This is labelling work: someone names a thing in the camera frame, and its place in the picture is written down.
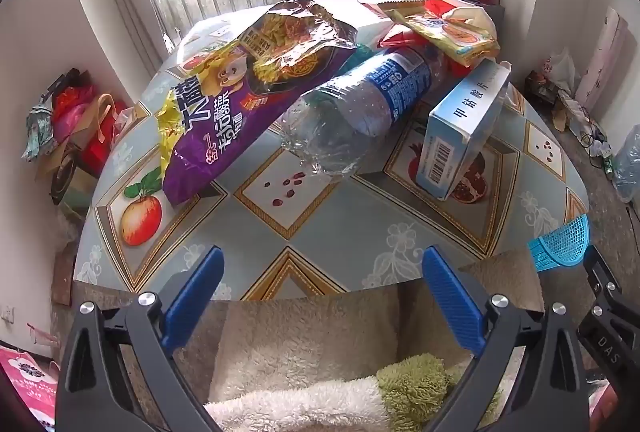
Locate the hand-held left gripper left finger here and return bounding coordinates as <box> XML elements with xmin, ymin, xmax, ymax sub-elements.
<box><xmin>55</xmin><ymin>244</ymin><xmax>226</xmax><ymax>432</ymax></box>

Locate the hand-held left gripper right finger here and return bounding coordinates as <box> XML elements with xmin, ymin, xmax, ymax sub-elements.
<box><xmin>421</xmin><ymin>244</ymin><xmax>593</xmax><ymax>432</ymax></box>

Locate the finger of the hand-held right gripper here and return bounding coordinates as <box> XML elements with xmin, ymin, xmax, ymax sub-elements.
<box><xmin>576</xmin><ymin>244</ymin><xmax>640</xmax><ymax>382</ymax></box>

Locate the blue plastic basket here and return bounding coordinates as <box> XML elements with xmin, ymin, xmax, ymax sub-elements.
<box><xmin>529</xmin><ymin>213</ymin><xmax>592</xmax><ymax>274</ymax></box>

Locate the clear plastic bottle blue label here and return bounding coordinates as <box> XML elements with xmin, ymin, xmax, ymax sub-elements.
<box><xmin>280</xmin><ymin>49</ymin><xmax>451</xmax><ymax>183</ymax></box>

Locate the red and white snack bag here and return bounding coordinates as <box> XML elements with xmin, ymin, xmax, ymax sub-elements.
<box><xmin>395</xmin><ymin>0</ymin><xmax>501</xmax><ymax>68</ymax></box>

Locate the large clear water jug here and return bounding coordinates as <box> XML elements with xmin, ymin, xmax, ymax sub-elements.
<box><xmin>612</xmin><ymin>124</ymin><xmax>640</xmax><ymax>203</ymax></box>

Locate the purple snack bag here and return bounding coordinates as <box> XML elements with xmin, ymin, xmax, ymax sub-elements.
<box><xmin>157</xmin><ymin>0</ymin><xmax>358</xmax><ymax>205</ymax></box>

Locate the blue white medicine box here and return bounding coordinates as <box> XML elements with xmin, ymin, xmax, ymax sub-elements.
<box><xmin>414</xmin><ymin>60</ymin><xmax>512</xmax><ymax>200</ymax></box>

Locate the red tote bag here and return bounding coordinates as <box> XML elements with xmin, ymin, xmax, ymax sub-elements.
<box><xmin>80</xmin><ymin>94</ymin><xmax>136</xmax><ymax>178</ymax></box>

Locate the pink paper bag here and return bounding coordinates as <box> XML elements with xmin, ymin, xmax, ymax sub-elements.
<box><xmin>0</xmin><ymin>344</ymin><xmax>61</xmax><ymax>428</ymax></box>

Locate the pink red plastic bag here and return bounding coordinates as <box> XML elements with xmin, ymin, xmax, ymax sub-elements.
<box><xmin>52</xmin><ymin>84</ymin><xmax>96</xmax><ymax>143</ymax></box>

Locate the teal patterned cloth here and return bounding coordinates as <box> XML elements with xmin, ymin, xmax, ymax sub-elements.
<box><xmin>22</xmin><ymin>104</ymin><xmax>55</xmax><ymax>161</ymax></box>

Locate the white plastic bag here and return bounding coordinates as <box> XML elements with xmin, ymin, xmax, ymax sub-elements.
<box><xmin>545</xmin><ymin>47</ymin><xmax>576</xmax><ymax>88</ymax></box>

